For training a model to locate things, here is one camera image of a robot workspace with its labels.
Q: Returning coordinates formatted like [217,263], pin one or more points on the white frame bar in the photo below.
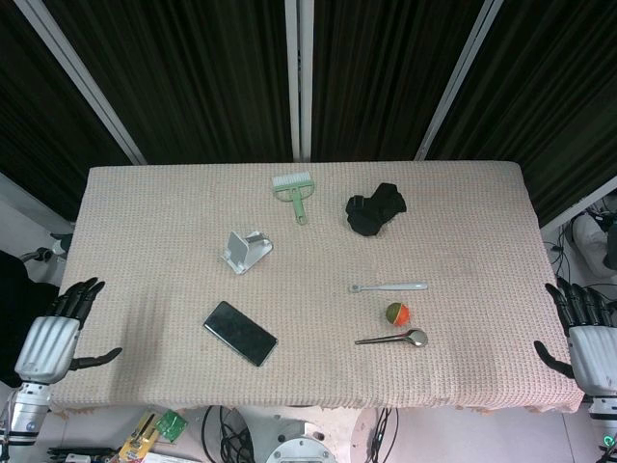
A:
[34,200]
[578,207]

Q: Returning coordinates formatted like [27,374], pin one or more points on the green and orange ball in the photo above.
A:
[398,314]

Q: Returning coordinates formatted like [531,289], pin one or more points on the metal spoon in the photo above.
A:
[414,337]

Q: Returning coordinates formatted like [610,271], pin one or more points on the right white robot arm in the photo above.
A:
[605,419]

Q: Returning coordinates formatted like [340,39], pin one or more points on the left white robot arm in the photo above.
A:
[26,410]

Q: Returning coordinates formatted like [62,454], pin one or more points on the yellow packaged tool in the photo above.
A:
[137,436]

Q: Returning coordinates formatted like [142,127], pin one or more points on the green circuit board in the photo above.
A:
[171,425]

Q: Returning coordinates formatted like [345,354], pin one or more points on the black smartphone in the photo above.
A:
[239,334]

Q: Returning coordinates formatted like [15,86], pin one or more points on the white frame post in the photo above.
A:
[82,82]
[299,77]
[458,82]

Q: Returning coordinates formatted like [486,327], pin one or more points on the black curtain panel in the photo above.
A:
[381,72]
[29,120]
[193,72]
[554,96]

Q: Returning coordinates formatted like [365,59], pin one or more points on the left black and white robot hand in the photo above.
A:
[48,345]

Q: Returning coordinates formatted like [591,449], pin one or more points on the beige waffle tablecloth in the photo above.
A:
[313,376]

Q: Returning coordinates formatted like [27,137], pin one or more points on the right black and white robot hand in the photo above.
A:
[593,352]

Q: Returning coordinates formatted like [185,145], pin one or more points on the green cleaning brush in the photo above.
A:
[295,193]

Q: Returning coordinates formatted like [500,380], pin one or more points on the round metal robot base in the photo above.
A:
[299,451]

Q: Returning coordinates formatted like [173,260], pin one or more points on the white folding phone stand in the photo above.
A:
[246,253]

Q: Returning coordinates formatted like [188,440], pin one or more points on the black crumpled cloth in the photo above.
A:
[373,212]

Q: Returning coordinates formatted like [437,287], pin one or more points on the white toothbrush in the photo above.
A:
[390,287]

